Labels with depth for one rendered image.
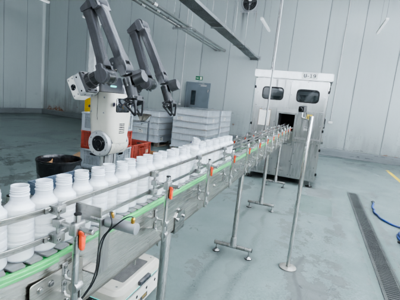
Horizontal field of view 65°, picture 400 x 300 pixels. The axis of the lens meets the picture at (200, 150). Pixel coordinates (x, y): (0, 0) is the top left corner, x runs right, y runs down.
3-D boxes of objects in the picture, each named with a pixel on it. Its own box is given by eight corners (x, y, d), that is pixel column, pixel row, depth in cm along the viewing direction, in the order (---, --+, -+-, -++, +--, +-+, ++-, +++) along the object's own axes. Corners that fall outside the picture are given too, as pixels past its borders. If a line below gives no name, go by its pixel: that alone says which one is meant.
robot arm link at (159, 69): (141, 25, 213) (132, 21, 203) (148, 21, 211) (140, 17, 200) (163, 84, 212) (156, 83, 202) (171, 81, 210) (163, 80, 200)
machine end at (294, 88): (315, 189, 582) (334, 74, 550) (241, 175, 629) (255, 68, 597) (316, 174, 730) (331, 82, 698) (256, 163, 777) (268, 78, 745)
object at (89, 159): (108, 170, 379) (109, 152, 376) (78, 165, 388) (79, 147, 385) (130, 162, 438) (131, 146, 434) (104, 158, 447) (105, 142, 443)
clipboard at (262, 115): (268, 125, 600) (271, 109, 595) (256, 124, 608) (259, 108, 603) (269, 125, 603) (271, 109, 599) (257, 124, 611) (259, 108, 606)
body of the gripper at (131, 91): (144, 99, 167) (140, 86, 167) (134, 98, 158) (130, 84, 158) (134, 103, 170) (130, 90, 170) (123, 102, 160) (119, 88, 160)
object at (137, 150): (131, 161, 447) (132, 145, 444) (106, 156, 459) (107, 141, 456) (150, 155, 505) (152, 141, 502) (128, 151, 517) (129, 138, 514)
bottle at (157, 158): (158, 191, 129) (161, 152, 126) (164, 195, 124) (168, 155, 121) (144, 192, 125) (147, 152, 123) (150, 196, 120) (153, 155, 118)
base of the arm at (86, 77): (96, 93, 177) (88, 74, 177) (107, 87, 174) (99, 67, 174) (86, 92, 169) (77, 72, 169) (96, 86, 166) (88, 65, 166)
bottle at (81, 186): (90, 224, 90) (93, 168, 88) (90, 233, 85) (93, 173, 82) (68, 224, 88) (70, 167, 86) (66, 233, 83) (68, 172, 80)
